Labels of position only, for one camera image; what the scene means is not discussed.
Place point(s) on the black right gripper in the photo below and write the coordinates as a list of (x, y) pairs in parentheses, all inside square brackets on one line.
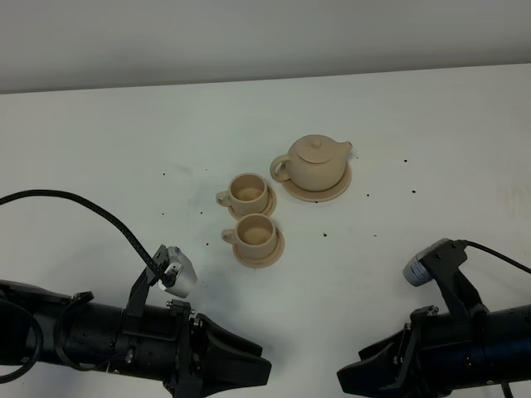
[(435, 353)]

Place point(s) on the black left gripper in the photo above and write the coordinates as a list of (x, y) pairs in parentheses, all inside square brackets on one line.
[(157, 346)]

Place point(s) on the beige ceramic teapot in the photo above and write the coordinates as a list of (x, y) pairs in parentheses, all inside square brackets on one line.
[(314, 163)]

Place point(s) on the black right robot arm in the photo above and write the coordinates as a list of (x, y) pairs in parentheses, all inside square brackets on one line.
[(503, 350)]

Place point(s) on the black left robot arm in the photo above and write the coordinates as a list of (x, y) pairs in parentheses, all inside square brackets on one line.
[(41, 326)]

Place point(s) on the large beige teapot saucer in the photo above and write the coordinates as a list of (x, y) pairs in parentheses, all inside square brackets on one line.
[(321, 196)]

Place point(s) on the near small beige saucer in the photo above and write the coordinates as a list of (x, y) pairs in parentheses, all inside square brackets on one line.
[(279, 247)]

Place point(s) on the small beige saucer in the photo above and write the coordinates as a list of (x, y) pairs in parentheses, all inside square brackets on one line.
[(267, 211), (279, 247)]

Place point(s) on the near beige teacup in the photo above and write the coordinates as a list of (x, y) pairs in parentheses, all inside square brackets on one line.
[(253, 223)]

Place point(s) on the beige teacup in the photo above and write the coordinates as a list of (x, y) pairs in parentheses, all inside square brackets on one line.
[(246, 193), (253, 223)]

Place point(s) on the far beige teacup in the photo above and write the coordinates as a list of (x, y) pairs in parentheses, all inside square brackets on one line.
[(246, 193)]

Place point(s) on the far small beige saucer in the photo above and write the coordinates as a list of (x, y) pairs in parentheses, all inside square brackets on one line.
[(267, 211)]

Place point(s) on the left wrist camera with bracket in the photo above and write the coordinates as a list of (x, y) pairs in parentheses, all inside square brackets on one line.
[(173, 274)]

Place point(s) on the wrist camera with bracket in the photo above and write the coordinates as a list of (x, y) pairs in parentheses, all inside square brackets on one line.
[(441, 262), (173, 274)]

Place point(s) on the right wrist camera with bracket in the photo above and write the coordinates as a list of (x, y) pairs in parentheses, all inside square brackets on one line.
[(441, 262)]

